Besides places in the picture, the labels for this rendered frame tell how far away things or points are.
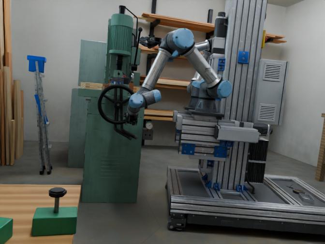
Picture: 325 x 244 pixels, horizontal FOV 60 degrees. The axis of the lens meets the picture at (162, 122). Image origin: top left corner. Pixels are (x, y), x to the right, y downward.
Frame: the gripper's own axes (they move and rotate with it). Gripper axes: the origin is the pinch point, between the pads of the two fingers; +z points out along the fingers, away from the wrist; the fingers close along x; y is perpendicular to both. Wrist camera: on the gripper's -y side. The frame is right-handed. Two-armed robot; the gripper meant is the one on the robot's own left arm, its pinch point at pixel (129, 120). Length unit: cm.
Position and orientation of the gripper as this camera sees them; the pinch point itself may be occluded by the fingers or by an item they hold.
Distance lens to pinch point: 189.0
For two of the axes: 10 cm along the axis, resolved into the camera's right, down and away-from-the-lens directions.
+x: 9.8, 0.7, 2.1
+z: -2.2, 3.9, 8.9
